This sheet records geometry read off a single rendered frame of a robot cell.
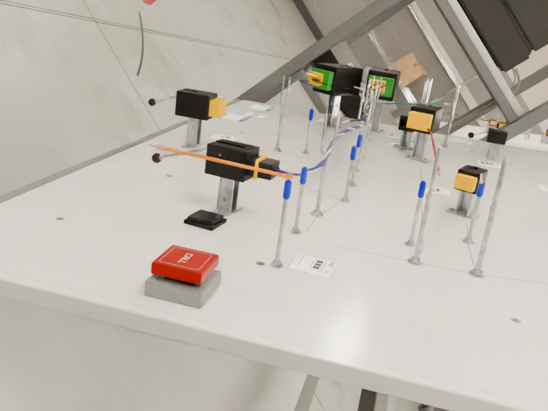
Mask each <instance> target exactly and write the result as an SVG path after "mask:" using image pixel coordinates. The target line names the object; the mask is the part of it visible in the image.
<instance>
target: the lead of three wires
mask: <svg viewBox="0 0 548 411"><path fill-rule="evenodd" d="M330 151H331V150H330V149H329V150H326V153H325V155H324V157H323V159H322V161H321V162H320V163H319V164H317V165H316V166H315V167H312V168H310V169H308V171H307V173H308V174H310V173H313V172H316V171H318V170H319V169H320V168H321V167H322V166H324V165H325V164H326V162H327V159H328V158H329V156H330ZM275 170H276V172H279V173H283V174H284V173H287V174H288V172H291V174H292V175H293V176H300V175H301V171H295V170H280V169H277V168H275Z"/></svg>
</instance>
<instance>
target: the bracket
mask: <svg viewBox="0 0 548 411"><path fill-rule="evenodd" d="M239 186H240V182H238V181H235V180H231V179H225V178H222V177H220V182H219V197H218V205H217V208H216V209H214V210H212V211H211V212H213V213H216V214H221V215H223V216H224V217H228V216H229V215H231V214H233V213H235V212H237V211H238V210H240V209H241V208H242V206H238V205H237V200H238V192H239Z"/></svg>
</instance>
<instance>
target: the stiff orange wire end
mask: <svg viewBox="0 0 548 411"><path fill-rule="evenodd" d="M149 146H152V147H155V148H156V149H159V150H163V151H169V152H176V153H180V154H183V155H187V156H191V157H198V158H201V159H205V160H209V161H215V162H219V163H223V164H227V165H230V166H237V167H240V168H244V169H248V170H255V171H258V172H262V173H266V174H270V175H276V176H280V177H283V178H285V179H293V178H294V176H293V175H290V176H288V174H287V173H284V174H283V173H279V172H275V171H271V170H265V169H261V168H258V167H253V166H248V165H243V164H240V163H235V162H232V161H225V160H222V159H218V158H214V157H208V156H204V155H200V154H196V153H192V152H185V151H182V150H178V149H174V148H168V147H166V146H163V145H160V144H157V145H153V144H149Z"/></svg>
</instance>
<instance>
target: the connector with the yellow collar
mask: <svg viewBox="0 0 548 411"><path fill-rule="evenodd" d="M259 158H260V156H257V155H255V156H253V157H250V158H248V160H247V165H248V166H253V167H255V160H257V159H259ZM279 165H280V161H279V160H275V159H271V158H265V159H264V160H262V161H260V162H259V168H261V169H265V170H271V171H276V170H275V168H277V169H280V167H279ZM245 175H249V176H253V177H254V170H248V169H246V174H245ZM275 177H276V175H270V174H266V173H262V172H258V174H257V178H260V179H266V180H272V179H274V178H275Z"/></svg>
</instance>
